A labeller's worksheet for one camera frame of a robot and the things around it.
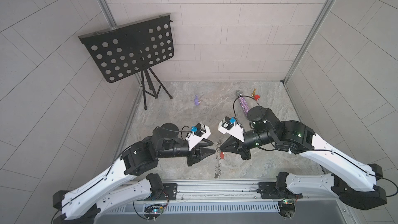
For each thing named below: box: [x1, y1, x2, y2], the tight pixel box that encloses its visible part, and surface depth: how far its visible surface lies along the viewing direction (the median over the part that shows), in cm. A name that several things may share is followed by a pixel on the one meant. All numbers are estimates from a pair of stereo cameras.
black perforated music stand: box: [77, 12, 175, 110], surface depth 75 cm
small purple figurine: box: [194, 94, 201, 106], surface depth 104 cm
